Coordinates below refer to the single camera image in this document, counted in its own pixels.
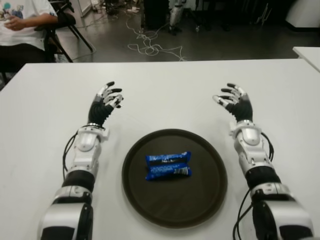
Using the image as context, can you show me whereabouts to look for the silver humanoid robot legs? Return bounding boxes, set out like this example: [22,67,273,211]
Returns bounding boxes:
[167,0,187,36]

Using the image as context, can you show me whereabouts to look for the black folding chair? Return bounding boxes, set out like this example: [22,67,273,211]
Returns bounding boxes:
[34,0,94,63]

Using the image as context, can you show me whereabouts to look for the white cable on floor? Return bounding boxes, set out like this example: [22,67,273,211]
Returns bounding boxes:
[82,9,187,62]

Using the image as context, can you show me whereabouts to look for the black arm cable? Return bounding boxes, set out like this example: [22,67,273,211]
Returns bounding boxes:
[261,131,275,162]
[62,131,80,174]

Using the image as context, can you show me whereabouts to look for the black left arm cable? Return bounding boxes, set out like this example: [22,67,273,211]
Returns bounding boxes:
[62,131,80,174]

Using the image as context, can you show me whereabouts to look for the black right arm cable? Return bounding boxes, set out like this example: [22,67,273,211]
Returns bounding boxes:
[261,131,275,162]

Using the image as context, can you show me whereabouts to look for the white side table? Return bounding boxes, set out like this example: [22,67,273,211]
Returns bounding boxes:
[292,46,320,70]

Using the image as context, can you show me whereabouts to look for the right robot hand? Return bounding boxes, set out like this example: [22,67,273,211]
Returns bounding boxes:
[212,82,255,123]

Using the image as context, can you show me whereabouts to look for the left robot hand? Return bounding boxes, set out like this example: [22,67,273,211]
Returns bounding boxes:
[87,81,125,127]

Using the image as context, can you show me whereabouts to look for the white cabinet with black base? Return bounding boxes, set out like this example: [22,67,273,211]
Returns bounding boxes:
[284,0,320,33]

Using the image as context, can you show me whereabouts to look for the blue Oreo pack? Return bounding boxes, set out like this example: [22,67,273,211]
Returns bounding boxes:
[145,150,193,181]

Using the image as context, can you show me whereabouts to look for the round dark brown tray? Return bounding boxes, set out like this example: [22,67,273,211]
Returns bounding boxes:
[121,128,228,228]

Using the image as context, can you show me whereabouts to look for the white board panel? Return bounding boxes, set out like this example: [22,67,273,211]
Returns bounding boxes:
[76,0,92,18]

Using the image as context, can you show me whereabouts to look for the person in white t-shirt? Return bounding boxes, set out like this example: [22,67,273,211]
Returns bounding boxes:
[0,0,60,76]

